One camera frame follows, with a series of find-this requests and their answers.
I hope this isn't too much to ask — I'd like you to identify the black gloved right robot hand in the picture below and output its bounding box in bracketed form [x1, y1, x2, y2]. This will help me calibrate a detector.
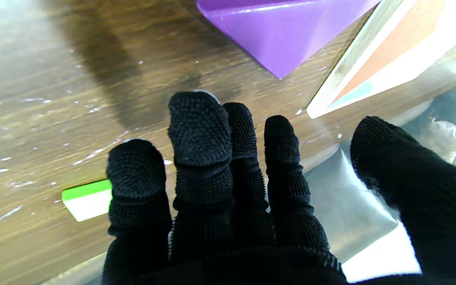
[101, 91, 456, 285]

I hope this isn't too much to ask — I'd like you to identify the small blue tangram triangle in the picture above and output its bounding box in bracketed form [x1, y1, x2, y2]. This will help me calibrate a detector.
[328, 79, 373, 108]

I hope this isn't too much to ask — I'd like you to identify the large red tangram triangle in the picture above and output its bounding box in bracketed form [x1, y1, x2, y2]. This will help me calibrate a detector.
[333, 0, 446, 103]

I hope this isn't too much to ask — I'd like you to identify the green tangram square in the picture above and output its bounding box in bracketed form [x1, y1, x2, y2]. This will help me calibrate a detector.
[62, 179, 113, 222]

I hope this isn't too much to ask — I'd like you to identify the purple tangram triangle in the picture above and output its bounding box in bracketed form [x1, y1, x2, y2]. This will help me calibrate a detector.
[196, 0, 382, 80]

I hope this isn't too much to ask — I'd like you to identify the square wooden tangram tray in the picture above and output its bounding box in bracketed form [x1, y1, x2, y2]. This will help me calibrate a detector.
[306, 0, 456, 119]

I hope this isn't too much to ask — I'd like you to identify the brown sofa cushion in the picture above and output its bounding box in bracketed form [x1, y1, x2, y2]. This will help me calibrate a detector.
[420, 120, 456, 163]

